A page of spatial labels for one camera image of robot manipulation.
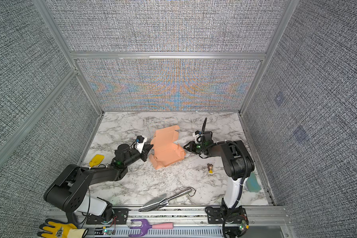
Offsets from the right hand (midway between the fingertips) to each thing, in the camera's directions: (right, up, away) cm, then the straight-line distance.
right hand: (184, 143), depth 98 cm
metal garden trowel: (-13, -28, -19) cm, 36 cm away
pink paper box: (-11, -4, -6) cm, 13 cm away
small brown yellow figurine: (+15, -13, -10) cm, 22 cm away
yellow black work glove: (-59, -36, -30) cm, 75 cm away
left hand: (-18, +1, -11) cm, 21 cm away
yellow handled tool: (-55, -9, -5) cm, 56 cm away
